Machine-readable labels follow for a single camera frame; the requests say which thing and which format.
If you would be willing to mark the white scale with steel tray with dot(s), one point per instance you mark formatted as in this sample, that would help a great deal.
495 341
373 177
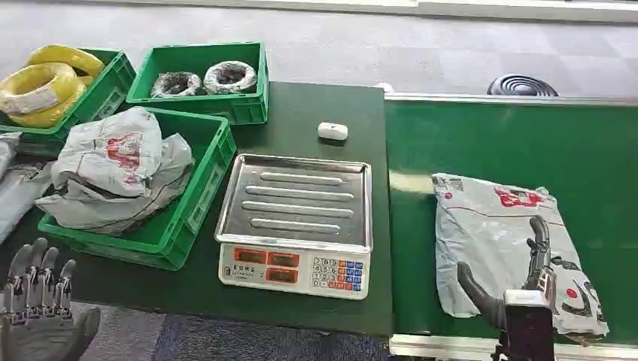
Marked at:
296 209

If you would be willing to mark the flat grey parcel bag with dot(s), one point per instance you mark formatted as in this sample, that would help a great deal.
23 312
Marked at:
6 149
17 194

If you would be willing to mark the green conveyor belt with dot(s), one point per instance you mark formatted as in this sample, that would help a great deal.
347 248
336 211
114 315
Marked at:
498 139

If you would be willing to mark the green crate with yellow coils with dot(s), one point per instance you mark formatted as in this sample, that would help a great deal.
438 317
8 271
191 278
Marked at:
107 87

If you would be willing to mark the crumpled grey parcel bag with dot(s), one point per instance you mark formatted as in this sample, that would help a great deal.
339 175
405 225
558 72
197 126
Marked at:
124 209

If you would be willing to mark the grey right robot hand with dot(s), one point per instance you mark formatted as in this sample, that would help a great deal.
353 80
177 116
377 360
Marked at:
528 324

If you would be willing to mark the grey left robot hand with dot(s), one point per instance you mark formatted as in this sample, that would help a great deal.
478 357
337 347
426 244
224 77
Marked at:
40 334

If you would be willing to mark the green crate with dark coils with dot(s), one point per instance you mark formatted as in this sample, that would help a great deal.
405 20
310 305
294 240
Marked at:
199 57

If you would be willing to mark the small white rounded block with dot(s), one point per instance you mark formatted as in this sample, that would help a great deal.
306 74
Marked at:
333 131

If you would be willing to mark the large green plastic crate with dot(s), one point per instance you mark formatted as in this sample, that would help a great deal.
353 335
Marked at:
199 199

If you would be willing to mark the grey parcel bag red print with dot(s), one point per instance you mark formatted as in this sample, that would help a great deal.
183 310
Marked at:
478 234
99 154

